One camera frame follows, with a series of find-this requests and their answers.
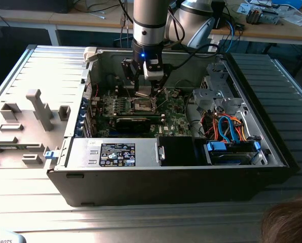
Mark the grey metal device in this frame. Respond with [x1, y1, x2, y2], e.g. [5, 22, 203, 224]
[261, 10, 280, 26]

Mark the metal socket cover frame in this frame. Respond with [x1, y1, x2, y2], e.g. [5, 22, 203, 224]
[152, 95, 167, 113]

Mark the white barcode label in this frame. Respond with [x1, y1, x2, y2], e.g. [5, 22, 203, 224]
[208, 39, 219, 53]

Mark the green motherboard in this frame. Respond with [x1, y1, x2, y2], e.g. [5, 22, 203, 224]
[90, 87, 194, 139]

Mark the silver power supply unit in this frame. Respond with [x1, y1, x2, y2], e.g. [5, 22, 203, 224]
[64, 137, 160, 169]

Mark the blue plastic box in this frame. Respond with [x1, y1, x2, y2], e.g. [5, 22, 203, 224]
[271, 0, 302, 8]

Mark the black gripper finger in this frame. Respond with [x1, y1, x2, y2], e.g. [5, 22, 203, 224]
[150, 65, 172, 97]
[121, 57, 143, 90]

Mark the brown haired person head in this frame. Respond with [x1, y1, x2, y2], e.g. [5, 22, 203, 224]
[261, 192, 302, 243]

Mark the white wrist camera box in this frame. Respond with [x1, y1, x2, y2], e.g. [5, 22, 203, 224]
[142, 59, 165, 81]

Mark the grey parts rack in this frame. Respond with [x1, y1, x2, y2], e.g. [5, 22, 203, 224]
[0, 88, 74, 170]

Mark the hard disk in blue carrier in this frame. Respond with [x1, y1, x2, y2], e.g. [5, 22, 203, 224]
[203, 141, 262, 167]

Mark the orange power wire bundle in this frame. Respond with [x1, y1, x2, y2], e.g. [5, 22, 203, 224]
[203, 112, 248, 142]

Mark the CPU socket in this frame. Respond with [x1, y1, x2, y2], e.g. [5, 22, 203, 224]
[130, 97, 159, 114]

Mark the black copper CPU cooler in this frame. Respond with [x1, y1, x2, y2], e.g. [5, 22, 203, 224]
[246, 7, 263, 25]

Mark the wooden desk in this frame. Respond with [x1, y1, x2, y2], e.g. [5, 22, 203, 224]
[0, 0, 135, 47]
[207, 0, 302, 47]

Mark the black desktop box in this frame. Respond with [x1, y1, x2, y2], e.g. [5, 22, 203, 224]
[211, 1, 227, 30]

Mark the black open PC case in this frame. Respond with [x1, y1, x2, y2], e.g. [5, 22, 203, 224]
[46, 47, 300, 208]

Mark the black graphics card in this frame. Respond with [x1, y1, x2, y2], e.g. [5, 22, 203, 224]
[115, 116, 152, 134]

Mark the black flat device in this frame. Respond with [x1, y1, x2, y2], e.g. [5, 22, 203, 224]
[0, 0, 72, 14]

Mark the blue flat data wire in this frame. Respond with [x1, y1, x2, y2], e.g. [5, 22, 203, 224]
[217, 113, 241, 145]

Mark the silver rear port block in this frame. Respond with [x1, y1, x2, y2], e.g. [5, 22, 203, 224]
[90, 97, 101, 113]

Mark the beige plastic case latch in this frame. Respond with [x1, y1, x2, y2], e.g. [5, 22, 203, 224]
[84, 47, 99, 63]

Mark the silver CPU plate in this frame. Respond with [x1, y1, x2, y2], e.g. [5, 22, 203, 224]
[134, 86, 152, 98]

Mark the silver metal drive cage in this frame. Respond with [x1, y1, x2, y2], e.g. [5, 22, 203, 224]
[192, 62, 246, 113]

